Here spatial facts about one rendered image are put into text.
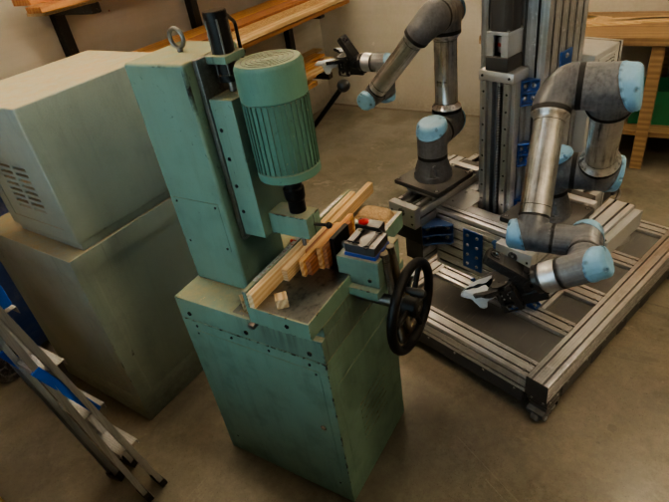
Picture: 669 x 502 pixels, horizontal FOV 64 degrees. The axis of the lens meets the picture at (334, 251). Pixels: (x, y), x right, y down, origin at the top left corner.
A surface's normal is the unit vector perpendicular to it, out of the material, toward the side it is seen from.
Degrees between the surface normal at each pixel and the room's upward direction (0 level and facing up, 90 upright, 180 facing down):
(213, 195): 90
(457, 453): 0
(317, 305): 0
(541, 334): 0
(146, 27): 90
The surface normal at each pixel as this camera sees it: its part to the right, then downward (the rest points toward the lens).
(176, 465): -0.14, -0.82
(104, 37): 0.83, 0.22
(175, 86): -0.50, 0.55
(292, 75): 0.65, 0.35
